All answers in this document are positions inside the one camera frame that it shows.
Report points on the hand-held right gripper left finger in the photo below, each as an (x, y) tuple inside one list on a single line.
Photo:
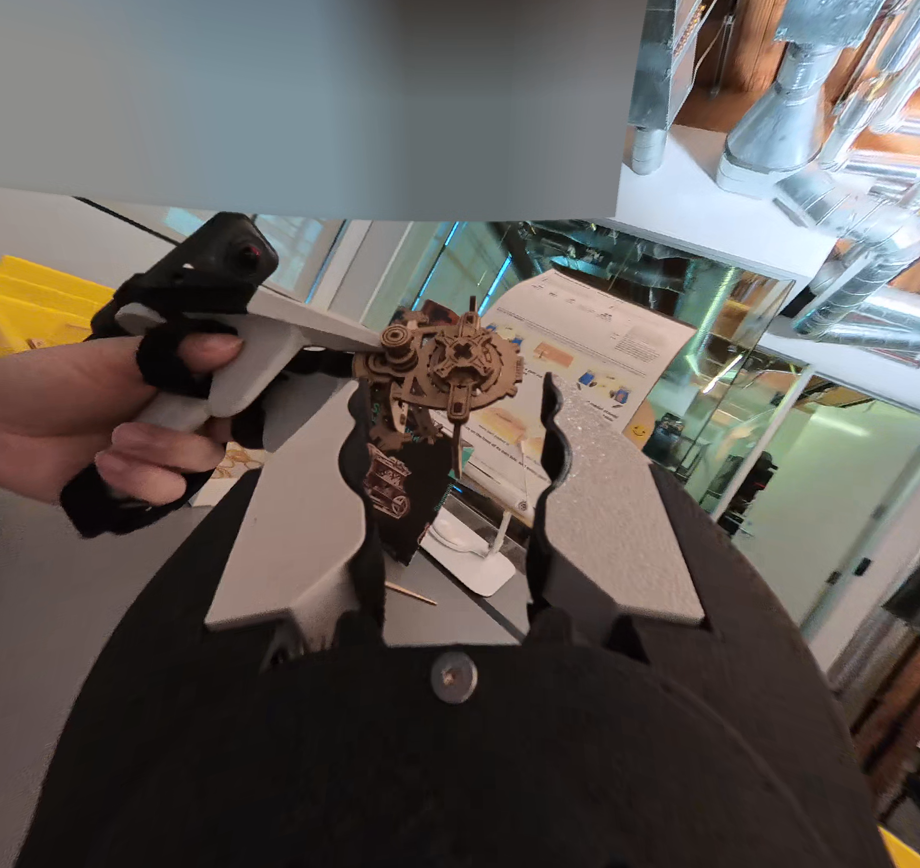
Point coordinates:
[(302, 523)]

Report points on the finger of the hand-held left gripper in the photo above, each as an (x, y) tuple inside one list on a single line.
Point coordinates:
[(316, 325), (323, 363)]

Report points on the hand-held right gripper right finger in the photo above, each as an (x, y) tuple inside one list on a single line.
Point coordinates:
[(618, 523)]

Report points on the brown wooden gear model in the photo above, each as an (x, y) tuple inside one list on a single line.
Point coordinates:
[(460, 365)]

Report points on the black model kit box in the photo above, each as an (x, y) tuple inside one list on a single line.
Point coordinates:
[(410, 494)]

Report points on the person's left hand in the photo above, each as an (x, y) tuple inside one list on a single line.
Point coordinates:
[(57, 415)]

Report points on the yellow smiley sticker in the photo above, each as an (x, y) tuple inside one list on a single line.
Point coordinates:
[(638, 431)]

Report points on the thin wooden stick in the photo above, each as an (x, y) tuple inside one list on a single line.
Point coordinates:
[(410, 593)]

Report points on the white sheet stand base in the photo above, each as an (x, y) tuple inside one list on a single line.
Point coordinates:
[(474, 566)]

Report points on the yellow plastic bin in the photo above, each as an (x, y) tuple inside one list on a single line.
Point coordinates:
[(905, 855), (36, 293)]

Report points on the white printed instruction sheet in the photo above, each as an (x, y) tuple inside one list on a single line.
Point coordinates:
[(611, 350)]

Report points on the silver round duct pipe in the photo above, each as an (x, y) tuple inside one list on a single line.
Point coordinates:
[(862, 271)]

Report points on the silver rectangular duct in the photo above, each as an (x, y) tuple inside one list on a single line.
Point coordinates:
[(661, 56)]

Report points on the silver conical duct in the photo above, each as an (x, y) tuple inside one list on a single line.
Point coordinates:
[(783, 113)]

